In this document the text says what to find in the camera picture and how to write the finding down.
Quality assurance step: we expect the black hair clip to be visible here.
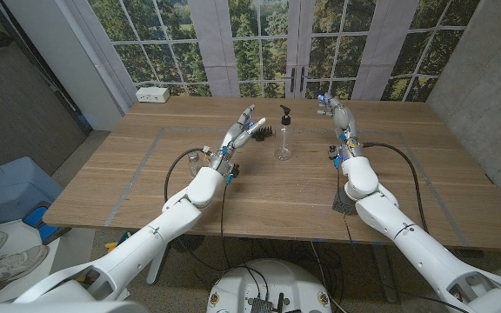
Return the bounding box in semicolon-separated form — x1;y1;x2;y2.
252;125;276;143

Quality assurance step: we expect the dark round slatted disc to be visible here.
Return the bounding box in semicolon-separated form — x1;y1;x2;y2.
171;234;206;254

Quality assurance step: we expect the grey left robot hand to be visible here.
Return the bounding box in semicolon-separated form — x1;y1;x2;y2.
220;103;267;154

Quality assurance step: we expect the thin black left wrist cable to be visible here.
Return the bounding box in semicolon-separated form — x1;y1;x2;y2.
218;173;234;270

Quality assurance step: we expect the teal toy basket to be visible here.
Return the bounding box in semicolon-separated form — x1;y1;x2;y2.
104;230;134;254

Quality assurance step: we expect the grey block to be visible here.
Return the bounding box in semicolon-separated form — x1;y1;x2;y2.
331;186;357;216

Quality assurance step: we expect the white floor mat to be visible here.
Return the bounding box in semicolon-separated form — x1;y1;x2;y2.
0;219;97;303

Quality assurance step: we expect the dark wooden door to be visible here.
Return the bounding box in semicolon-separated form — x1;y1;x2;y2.
0;0;93;179

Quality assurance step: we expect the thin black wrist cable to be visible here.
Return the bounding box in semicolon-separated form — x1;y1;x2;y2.
218;173;234;270
335;167;473;313

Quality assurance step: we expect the white table leg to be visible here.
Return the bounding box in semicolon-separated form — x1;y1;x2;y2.
145;243;173;286
370;243;398;304

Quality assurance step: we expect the blue storage bin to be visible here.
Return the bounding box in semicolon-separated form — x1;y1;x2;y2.
0;156;64;227

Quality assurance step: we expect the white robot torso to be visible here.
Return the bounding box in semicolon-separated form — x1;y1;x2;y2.
206;258;333;313

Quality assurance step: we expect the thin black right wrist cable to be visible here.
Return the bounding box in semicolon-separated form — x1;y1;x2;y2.
335;167;473;313

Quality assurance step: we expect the black spray nozzle with tube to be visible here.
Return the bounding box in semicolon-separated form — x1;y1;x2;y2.
278;104;292;151

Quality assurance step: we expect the white power strip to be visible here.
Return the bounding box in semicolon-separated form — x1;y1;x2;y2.
136;86;171;104

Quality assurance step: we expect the clear plastic spray bottle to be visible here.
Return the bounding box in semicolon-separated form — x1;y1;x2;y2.
274;123;296;162

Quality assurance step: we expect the printed window backdrop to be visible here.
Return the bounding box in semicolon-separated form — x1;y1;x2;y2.
61;0;482;103

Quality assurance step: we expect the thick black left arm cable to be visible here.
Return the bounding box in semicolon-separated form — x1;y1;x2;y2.
163;147;230;273

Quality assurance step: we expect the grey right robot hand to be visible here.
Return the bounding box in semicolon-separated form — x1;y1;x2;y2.
317;91;360;143

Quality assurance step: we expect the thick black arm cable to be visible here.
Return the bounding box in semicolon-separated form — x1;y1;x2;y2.
163;147;230;273
361;142;430;234

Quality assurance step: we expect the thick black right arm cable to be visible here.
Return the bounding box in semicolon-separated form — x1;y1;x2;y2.
361;142;430;234

